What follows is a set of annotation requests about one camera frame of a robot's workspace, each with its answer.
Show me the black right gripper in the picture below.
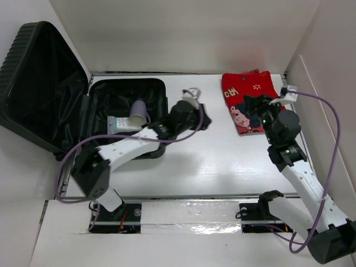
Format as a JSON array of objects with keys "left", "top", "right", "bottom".
[{"left": 243, "top": 93, "right": 284, "bottom": 145}]

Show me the red cartoon towel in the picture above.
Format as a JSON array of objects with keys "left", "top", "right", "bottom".
[{"left": 221, "top": 70, "right": 278, "bottom": 136}]

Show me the black hard-shell suitcase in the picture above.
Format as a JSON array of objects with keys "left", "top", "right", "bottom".
[{"left": 1, "top": 21, "right": 168, "bottom": 160}]

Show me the silver mounting rail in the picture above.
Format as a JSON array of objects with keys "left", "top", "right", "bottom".
[{"left": 90, "top": 200, "right": 292, "bottom": 235}]

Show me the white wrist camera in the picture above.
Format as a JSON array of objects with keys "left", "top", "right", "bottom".
[
  {"left": 269, "top": 85, "right": 298, "bottom": 106},
  {"left": 181, "top": 87, "right": 201, "bottom": 109}
]

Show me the purple ceramic mug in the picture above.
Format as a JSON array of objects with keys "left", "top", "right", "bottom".
[{"left": 128, "top": 100, "right": 151, "bottom": 126}]

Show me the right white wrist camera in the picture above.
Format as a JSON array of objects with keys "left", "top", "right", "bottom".
[{"left": 269, "top": 85, "right": 298, "bottom": 106}]

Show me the cotton pads plastic pouch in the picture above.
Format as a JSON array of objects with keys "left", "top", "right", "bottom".
[{"left": 107, "top": 116, "right": 142, "bottom": 135}]

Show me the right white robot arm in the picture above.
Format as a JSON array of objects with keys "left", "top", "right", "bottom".
[{"left": 244, "top": 93, "right": 355, "bottom": 264}]

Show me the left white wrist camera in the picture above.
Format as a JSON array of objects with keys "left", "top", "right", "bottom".
[{"left": 181, "top": 87, "right": 201, "bottom": 109}]

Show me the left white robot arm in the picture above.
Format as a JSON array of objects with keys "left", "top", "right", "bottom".
[{"left": 71, "top": 100, "right": 211, "bottom": 221}]

